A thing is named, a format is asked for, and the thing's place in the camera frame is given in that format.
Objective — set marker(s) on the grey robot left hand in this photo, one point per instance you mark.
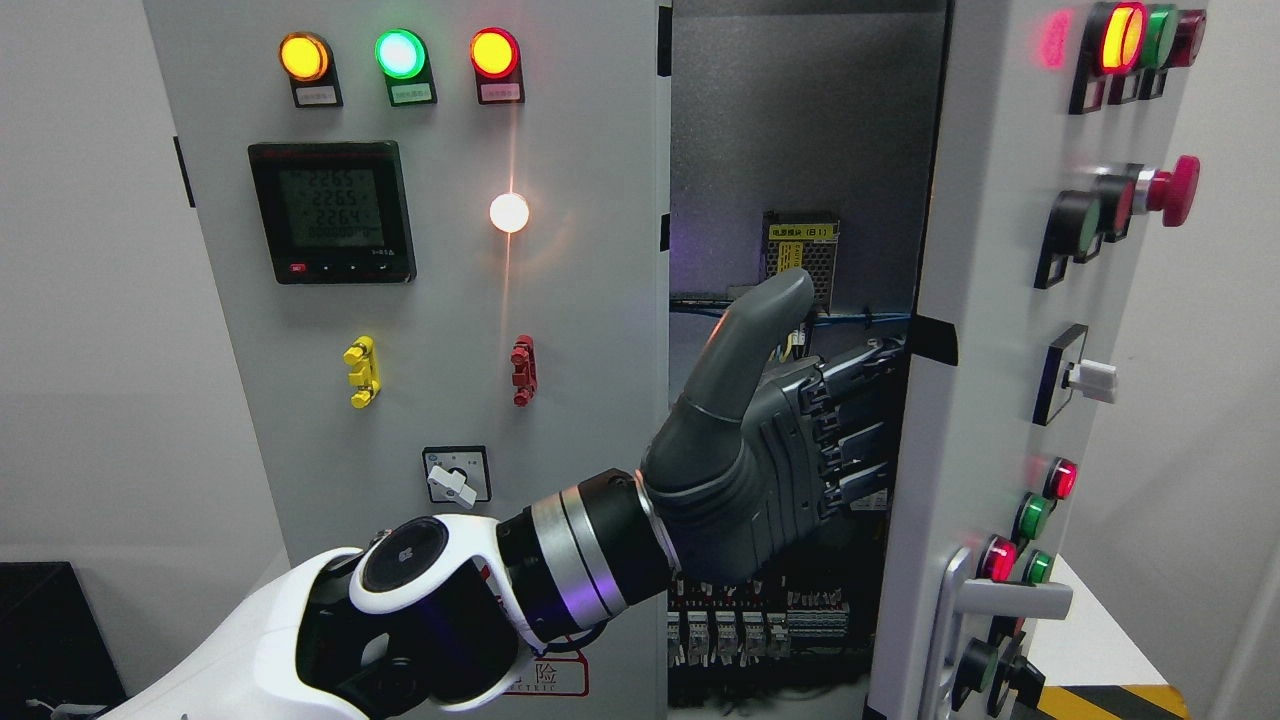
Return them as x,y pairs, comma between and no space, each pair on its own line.
754,457

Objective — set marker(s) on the grey cabinet door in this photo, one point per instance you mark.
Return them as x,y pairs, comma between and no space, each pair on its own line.
1048,111
581,129

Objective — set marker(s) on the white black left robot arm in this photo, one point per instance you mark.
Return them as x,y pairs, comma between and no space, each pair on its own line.
447,609

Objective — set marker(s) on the lower relay terminal row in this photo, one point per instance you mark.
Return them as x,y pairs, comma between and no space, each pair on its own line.
769,618

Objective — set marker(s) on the metal mesh power supply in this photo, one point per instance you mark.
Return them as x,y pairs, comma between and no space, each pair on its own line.
808,239

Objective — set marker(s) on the red test terminal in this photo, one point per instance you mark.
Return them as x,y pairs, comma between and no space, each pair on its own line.
524,375

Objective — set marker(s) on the red electric danger sign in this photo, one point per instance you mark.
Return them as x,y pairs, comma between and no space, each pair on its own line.
556,675

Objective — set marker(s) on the white glowing indicator light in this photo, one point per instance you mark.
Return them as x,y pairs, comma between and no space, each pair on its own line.
509,212

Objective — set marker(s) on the yellow test terminal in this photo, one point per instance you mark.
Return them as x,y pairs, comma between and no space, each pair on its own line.
363,375

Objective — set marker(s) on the red emergency stop button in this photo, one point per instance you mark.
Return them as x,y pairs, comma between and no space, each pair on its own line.
1170,193

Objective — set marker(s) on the red indicator light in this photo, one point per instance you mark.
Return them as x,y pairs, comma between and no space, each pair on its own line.
494,52

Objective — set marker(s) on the black digital power meter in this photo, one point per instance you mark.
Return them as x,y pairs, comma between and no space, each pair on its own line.
334,212

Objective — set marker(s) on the green indicator light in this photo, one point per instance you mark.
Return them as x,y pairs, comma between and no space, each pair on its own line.
400,53

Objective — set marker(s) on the yellow indicator light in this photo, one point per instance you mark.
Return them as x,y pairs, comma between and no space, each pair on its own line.
304,56

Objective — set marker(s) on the silver door handle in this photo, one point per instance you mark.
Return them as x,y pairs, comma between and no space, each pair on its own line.
960,664

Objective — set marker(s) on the right door rotary switch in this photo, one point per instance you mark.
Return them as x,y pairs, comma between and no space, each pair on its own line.
1067,373

